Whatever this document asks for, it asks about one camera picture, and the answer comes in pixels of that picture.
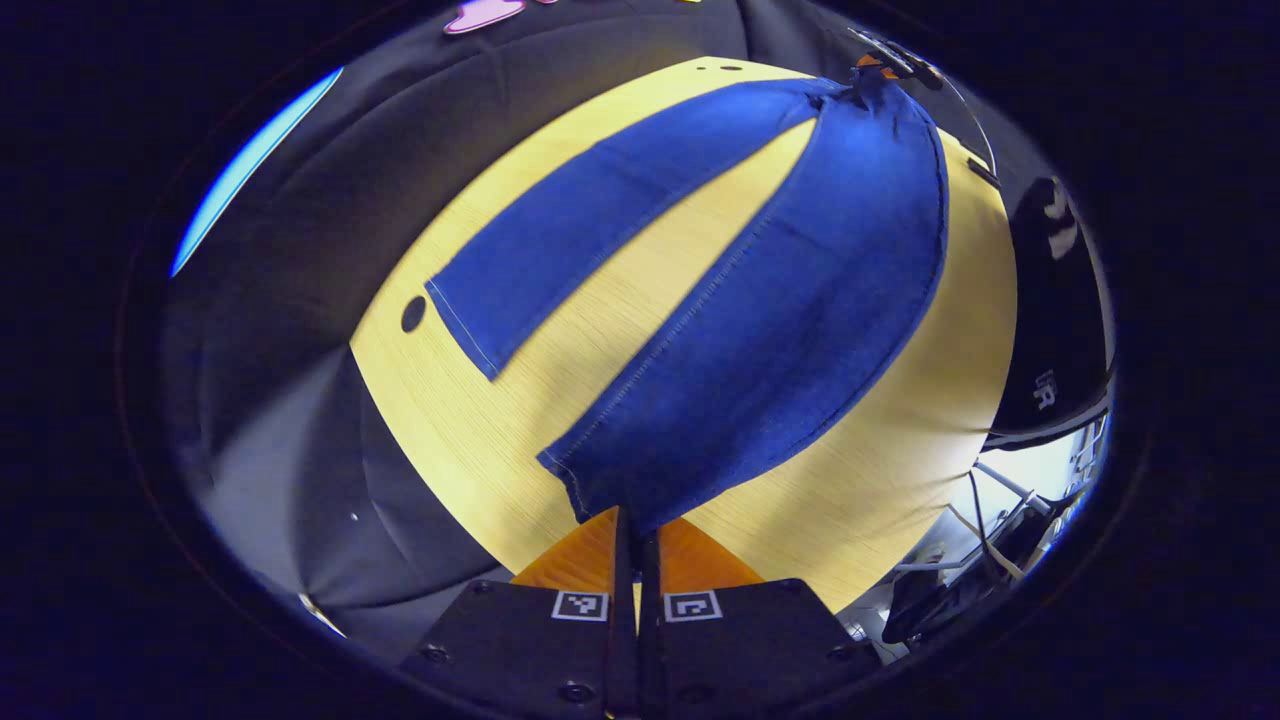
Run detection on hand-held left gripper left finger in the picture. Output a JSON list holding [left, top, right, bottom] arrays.
[[400, 505, 641, 720]]

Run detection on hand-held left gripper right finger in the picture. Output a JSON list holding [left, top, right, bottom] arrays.
[[638, 515, 881, 720]]

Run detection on blue jeans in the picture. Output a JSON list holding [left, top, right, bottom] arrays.
[[425, 68, 951, 536]]

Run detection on black backdrop cloth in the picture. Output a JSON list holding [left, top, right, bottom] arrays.
[[160, 0, 901, 641]]

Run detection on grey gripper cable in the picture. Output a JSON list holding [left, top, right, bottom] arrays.
[[930, 75, 1003, 191]]

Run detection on white metal frame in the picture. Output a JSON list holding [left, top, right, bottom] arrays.
[[895, 415, 1111, 581]]

